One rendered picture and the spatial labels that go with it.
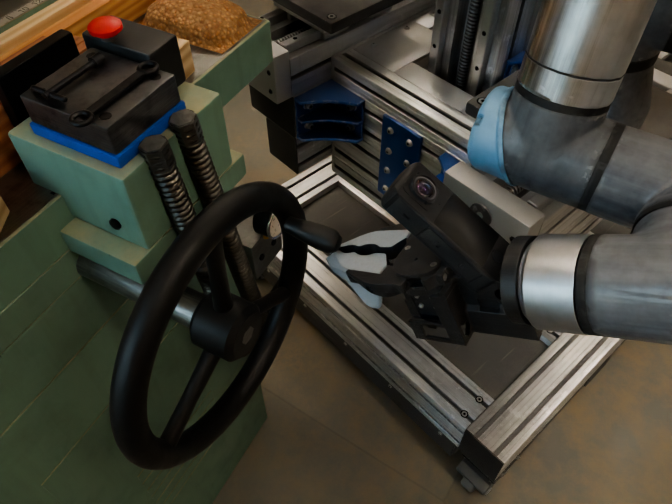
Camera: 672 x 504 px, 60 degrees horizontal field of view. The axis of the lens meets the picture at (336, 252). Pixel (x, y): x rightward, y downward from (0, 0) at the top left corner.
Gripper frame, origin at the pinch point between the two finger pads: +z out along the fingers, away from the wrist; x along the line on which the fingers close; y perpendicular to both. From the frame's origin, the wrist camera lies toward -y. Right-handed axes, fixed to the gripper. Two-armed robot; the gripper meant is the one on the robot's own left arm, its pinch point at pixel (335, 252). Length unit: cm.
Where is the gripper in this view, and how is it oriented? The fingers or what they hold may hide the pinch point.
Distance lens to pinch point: 58.7
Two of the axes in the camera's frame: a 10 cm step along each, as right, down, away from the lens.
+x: 5.3, -6.4, 5.6
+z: -7.5, -0.3, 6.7
